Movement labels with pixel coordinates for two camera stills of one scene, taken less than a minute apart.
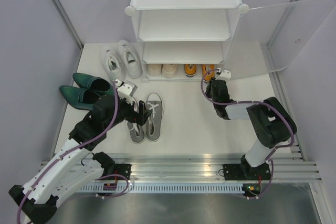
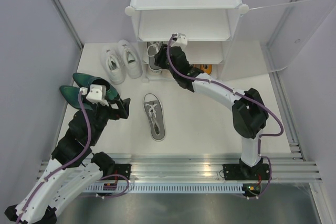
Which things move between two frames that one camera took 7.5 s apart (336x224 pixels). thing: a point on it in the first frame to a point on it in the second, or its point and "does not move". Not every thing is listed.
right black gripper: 208,88 to 160,55
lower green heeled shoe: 79,97 does not move
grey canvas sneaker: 136,132 to 152,48
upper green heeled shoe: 98,85 does not move
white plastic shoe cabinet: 186,22 does not move
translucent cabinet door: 269,38 does not move
